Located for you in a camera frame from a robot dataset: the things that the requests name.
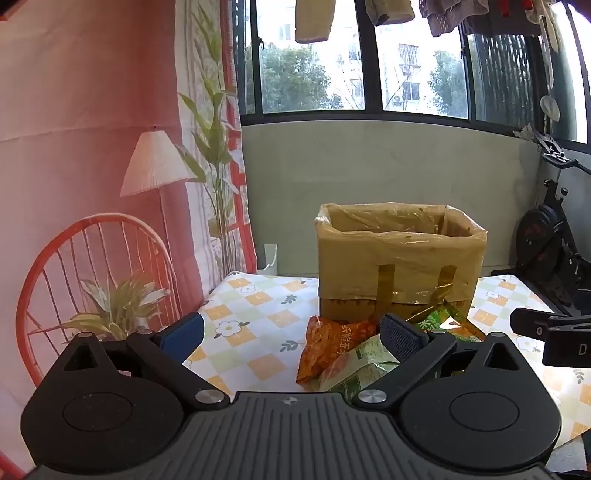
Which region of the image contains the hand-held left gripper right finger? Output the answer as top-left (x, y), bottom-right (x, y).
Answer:
top-left (354, 313), bottom-right (525, 409)

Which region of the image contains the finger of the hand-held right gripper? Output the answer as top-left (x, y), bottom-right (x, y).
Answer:
top-left (510, 307), bottom-right (562, 342)

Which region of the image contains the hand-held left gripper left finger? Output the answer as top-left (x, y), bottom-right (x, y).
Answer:
top-left (60, 312), bottom-right (232, 411)

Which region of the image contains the small green snack packet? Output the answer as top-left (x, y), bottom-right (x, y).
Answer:
top-left (406, 304), bottom-right (462, 334)

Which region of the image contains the green and white snack bag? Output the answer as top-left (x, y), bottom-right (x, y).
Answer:
top-left (318, 334), bottom-right (403, 403)

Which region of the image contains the yellow and red snack packet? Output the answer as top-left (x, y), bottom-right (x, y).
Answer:
top-left (427, 318), bottom-right (487, 343)

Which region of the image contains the orange snack bag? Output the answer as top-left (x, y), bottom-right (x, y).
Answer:
top-left (295, 316), bottom-right (379, 384)

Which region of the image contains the taped cardboard box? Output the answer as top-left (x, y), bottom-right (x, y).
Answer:
top-left (315, 202), bottom-right (488, 322)

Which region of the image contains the checked flower tablecloth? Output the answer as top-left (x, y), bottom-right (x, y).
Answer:
top-left (181, 271), bottom-right (591, 446)

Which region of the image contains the black exercise bike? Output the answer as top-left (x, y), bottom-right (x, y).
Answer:
top-left (489, 131), bottom-right (591, 319)

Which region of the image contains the white plastic container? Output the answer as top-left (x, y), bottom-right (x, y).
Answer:
top-left (257, 243), bottom-right (279, 275)

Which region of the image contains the white round hanging object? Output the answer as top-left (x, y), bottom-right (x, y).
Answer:
top-left (539, 94), bottom-right (562, 121)

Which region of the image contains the dark hanging garment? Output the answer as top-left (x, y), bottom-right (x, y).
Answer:
top-left (462, 0), bottom-right (544, 38)

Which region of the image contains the purple grey hanging garment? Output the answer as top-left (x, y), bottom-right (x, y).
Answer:
top-left (417, 0), bottom-right (468, 38)

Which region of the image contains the olive hanging garment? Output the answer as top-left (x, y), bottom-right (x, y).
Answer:
top-left (364, 0), bottom-right (415, 27)

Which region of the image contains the beige hanging towel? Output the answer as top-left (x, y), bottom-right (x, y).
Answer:
top-left (294, 0), bottom-right (337, 44)

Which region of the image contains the printed wall cloth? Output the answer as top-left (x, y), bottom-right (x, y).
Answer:
top-left (0, 0), bottom-right (257, 469)

